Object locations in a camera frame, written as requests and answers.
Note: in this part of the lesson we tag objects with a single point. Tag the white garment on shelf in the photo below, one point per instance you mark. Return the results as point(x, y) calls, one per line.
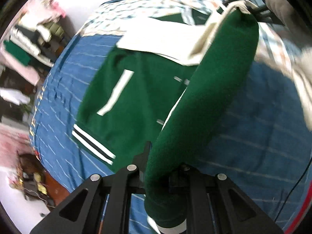
point(14, 96)

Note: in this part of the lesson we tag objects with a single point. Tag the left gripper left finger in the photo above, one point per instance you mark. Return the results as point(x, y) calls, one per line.
point(101, 204)

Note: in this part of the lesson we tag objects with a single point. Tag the checkered quilt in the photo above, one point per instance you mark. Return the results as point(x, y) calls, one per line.
point(110, 19)

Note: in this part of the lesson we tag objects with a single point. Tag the blue striped bed sheet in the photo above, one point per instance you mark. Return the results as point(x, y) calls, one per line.
point(262, 143)

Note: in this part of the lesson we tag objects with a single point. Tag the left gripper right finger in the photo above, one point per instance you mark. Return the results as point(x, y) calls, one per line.
point(217, 205)

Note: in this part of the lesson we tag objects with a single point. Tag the white fleece blanket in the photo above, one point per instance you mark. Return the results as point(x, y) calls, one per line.
point(301, 66)

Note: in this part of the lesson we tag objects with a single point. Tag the pile of folded clothes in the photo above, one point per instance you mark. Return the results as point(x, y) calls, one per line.
point(36, 35)

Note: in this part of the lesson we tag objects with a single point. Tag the pink cloth shelf cover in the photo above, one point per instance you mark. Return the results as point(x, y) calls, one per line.
point(27, 72)

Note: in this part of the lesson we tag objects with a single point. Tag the green varsity jacket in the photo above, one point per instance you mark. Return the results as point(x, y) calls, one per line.
point(169, 83)

